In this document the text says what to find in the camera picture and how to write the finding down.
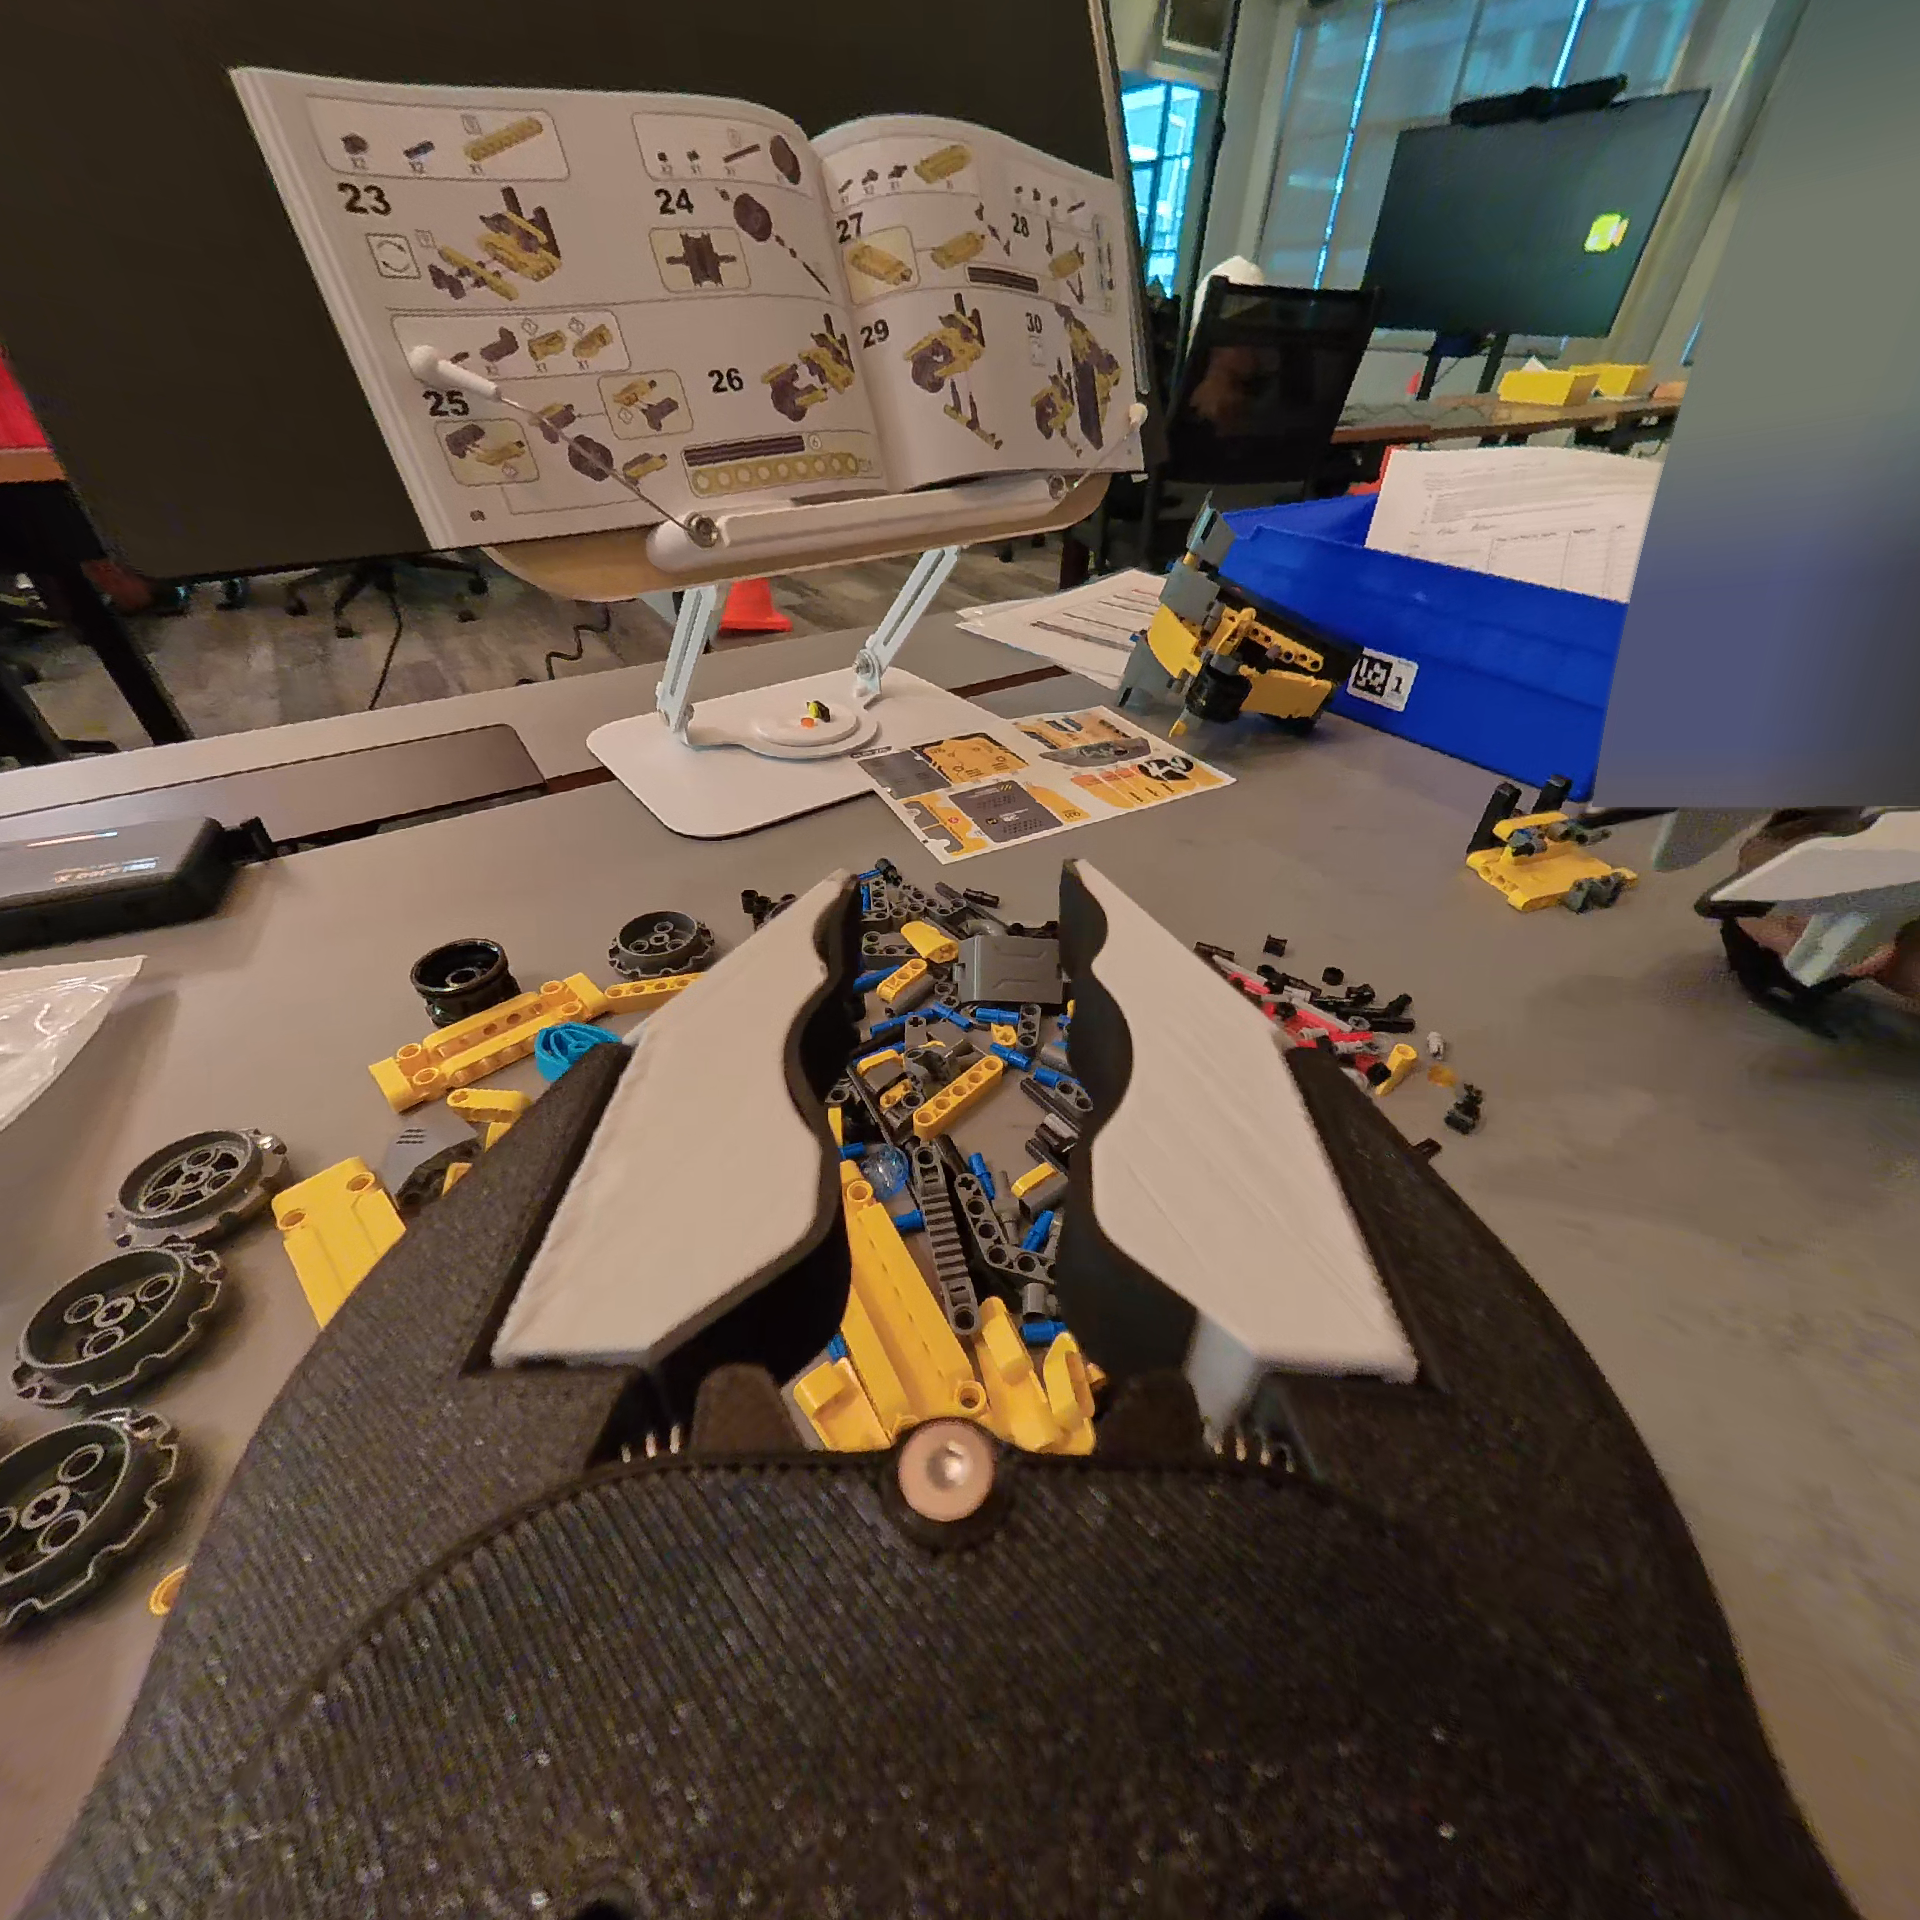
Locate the clear plastic bag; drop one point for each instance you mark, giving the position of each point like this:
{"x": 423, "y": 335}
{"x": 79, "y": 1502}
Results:
{"x": 47, "y": 1037}

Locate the black monitor screen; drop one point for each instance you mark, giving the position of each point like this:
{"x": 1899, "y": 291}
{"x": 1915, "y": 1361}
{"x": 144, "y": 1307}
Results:
{"x": 1500, "y": 226}

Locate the yellow storage box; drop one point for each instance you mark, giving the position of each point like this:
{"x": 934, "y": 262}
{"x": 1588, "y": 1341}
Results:
{"x": 1562, "y": 386}

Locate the long yellow holed beam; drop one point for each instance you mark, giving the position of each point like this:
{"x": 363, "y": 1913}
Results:
{"x": 494, "y": 1037}

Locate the small yellow brick assembly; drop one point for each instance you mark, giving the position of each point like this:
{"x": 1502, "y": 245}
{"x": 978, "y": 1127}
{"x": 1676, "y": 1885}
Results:
{"x": 1532, "y": 870}

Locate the yellow sticker sheet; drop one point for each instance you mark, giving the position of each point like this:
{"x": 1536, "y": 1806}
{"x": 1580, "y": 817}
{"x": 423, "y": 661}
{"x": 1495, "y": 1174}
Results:
{"x": 1035, "y": 781}

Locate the yellow panel brick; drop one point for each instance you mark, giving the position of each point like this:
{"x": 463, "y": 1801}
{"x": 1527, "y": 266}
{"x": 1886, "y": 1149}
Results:
{"x": 338, "y": 1222}

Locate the blue plastic bin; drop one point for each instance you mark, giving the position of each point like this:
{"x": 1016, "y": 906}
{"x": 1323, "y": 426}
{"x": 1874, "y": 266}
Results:
{"x": 1500, "y": 647}

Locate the short yellow beam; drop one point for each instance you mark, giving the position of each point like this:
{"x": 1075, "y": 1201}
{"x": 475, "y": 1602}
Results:
{"x": 490, "y": 1107}

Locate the black video bar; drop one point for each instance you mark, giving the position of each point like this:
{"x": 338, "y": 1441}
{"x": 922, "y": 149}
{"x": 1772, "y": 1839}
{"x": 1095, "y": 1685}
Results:
{"x": 1536, "y": 101}

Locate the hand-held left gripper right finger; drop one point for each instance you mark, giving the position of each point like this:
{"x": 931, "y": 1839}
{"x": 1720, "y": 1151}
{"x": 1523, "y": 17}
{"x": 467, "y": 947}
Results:
{"x": 1246, "y": 1185}

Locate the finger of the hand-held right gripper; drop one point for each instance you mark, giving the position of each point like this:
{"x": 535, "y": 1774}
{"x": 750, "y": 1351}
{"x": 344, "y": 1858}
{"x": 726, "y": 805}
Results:
{"x": 1848, "y": 938}
{"x": 1822, "y": 873}

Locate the grey curved brick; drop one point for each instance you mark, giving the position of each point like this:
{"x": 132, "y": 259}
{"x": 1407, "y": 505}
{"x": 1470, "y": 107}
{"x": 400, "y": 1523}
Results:
{"x": 420, "y": 1163}

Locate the black toothed wheel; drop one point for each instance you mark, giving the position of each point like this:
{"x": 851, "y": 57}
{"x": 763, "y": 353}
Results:
{"x": 67, "y": 1517}
{"x": 196, "y": 1185}
{"x": 114, "y": 1321}

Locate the black power bank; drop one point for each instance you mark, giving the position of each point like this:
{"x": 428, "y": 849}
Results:
{"x": 106, "y": 887}

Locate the orange traffic cone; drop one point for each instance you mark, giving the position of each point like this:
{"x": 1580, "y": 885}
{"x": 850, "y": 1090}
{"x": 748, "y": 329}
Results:
{"x": 754, "y": 610}

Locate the black wheel rim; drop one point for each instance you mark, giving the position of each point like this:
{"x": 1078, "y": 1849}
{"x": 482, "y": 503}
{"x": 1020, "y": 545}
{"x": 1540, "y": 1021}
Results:
{"x": 464, "y": 974}
{"x": 660, "y": 946}

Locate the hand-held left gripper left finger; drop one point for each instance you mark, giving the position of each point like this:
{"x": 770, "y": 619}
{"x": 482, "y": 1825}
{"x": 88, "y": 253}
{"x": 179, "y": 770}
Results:
{"x": 675, "y": 1171}

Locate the black office chair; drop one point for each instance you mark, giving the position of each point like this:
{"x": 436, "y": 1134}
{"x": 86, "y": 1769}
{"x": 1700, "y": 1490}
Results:
{"x": 1275, "y": 390}

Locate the open instruction booklet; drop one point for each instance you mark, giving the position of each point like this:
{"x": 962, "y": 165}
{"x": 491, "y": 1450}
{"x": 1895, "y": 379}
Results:
{"x": 602, "y": 301}

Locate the white paper sheet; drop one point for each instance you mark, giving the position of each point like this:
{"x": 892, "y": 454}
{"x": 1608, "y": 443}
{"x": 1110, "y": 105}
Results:
{"x": 1515, "y": 519}

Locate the pile of red black pins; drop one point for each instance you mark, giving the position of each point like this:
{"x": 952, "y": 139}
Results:
{"x": 1320, "y": 1013}

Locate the black partition board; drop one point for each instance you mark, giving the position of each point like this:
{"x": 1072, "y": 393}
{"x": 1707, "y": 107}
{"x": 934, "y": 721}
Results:
{"x": 150, "y": 301}

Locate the white book stand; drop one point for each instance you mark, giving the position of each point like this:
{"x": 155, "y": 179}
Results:
{"x": 706, "y": 787}

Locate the pile of yellow grey bricks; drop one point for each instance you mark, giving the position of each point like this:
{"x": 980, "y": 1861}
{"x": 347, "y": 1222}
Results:
{"x": 931, "y": 1095}

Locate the printed paper sheets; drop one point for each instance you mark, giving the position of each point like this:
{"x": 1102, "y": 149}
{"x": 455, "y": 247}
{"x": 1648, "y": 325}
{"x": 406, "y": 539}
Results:
{"x": 1080, "y": 615}

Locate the yellow brick vehicle model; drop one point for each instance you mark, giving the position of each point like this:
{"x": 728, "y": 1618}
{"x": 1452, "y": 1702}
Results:
{"x": 1246, "y": 647}

